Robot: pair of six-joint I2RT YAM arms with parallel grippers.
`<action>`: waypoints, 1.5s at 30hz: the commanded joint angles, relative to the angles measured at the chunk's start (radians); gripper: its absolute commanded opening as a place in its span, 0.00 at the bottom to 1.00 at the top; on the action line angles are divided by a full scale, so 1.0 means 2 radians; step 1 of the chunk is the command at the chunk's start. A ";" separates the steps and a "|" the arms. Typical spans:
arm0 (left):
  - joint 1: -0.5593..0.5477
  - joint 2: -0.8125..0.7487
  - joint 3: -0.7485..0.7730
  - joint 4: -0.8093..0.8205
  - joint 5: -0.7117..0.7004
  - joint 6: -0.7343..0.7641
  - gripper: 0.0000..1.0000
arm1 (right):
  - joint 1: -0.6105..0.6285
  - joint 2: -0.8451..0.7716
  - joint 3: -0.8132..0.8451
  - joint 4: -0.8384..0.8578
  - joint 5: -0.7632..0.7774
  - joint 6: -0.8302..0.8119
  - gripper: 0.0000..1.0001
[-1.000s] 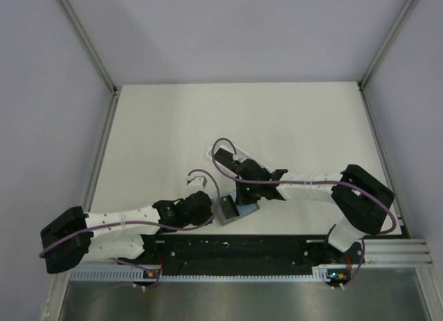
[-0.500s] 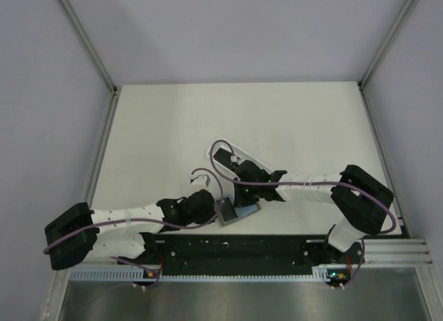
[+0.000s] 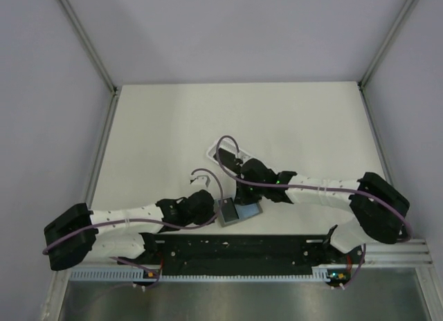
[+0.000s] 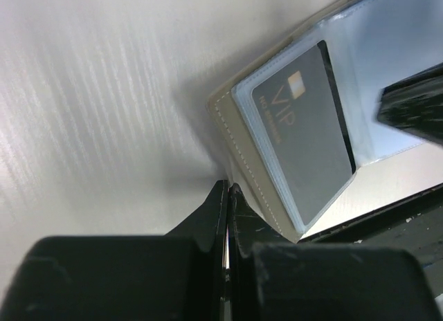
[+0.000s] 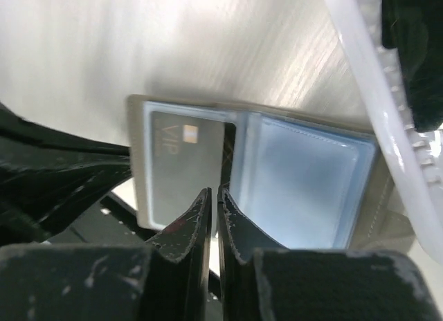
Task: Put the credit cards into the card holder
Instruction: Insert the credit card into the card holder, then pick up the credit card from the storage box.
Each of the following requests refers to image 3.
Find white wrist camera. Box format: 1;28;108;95
190;174;210;188
235;157;244;165

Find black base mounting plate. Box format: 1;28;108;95
132;235;361;275

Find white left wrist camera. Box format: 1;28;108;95
190;174;210;188

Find aluminium frame rail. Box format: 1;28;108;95
57;240;433;266

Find black cards in tray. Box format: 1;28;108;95
218;148;240;171

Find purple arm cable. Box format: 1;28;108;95
42;167;224;288
215;135;413;289

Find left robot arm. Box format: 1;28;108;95
43;190;216;271

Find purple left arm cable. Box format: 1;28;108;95
42;167;224;288

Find grey leather card holder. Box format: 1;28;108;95
215;196;263;228

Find black VIP credit card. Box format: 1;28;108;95
221;198;239;223

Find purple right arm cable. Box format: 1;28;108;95
215;135;413;289

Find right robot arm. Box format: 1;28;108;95
234;158;410;263

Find white plastic tray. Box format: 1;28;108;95
206;138;253;167

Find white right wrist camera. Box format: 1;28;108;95
235;157;244;165

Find grey slotted cable duct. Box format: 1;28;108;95
69;267;332;283

